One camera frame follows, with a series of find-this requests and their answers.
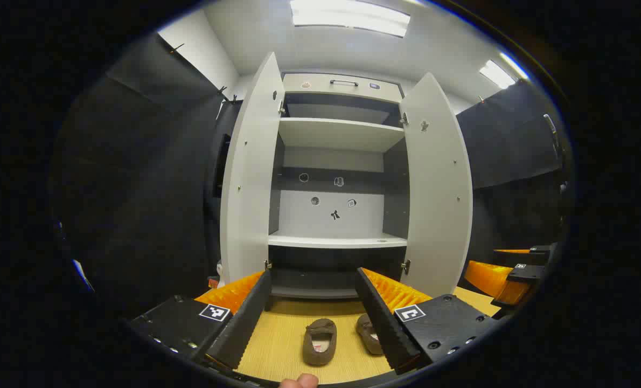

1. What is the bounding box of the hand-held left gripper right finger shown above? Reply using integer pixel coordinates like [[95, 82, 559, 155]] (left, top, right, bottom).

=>
[[354, 267, 501, 376]]

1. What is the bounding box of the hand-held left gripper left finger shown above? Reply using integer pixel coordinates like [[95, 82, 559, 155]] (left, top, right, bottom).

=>
[[128, 269, 273, 371]]

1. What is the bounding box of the brown slipper shoe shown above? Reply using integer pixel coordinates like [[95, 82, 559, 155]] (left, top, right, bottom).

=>
[[302, 318, 338, 367], [356, 314, 385, 356]]

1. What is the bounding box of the white shoe cabinet door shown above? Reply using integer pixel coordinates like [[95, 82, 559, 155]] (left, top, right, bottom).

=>
[[219, 52, 286, 286], [399, 72, 473, 299]]

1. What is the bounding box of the white shoe cabinet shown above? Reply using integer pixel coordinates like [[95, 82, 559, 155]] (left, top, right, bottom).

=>
[[268, 72, 410, 300]]

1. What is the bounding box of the black backdrop cloth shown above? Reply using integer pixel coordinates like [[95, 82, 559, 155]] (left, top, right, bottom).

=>
[[57, 32, 240, 318], [455, 78, 572, 294]]

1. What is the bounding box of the metal pole stand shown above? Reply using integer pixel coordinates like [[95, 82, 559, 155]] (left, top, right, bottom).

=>
[[542, 113, 569, 195]]

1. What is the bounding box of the small ceiling light panel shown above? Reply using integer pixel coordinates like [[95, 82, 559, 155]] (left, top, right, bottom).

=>
[[479, 53, 529, 90]]

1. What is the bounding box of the large ceiling light panel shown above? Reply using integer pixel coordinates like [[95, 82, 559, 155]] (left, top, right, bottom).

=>
[[291, 0, 411, 38]]

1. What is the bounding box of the black hanging frame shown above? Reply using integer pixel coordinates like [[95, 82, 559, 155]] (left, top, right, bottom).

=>
[[213, 132, 233, 201]]

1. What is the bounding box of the cabinet drawer with handle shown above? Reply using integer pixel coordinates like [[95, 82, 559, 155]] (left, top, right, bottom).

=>
[[283, 73, 405, 104]]

